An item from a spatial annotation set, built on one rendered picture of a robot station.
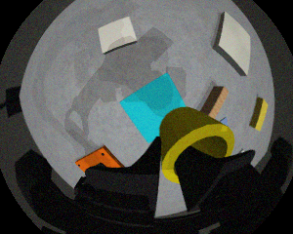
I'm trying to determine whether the tan wooden bar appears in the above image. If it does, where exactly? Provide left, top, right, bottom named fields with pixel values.
left=200, top=86, right=229, bottom=118

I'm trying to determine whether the yellow block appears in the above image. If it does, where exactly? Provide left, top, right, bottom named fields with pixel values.
left=249, top=97, right=268, bottom=131

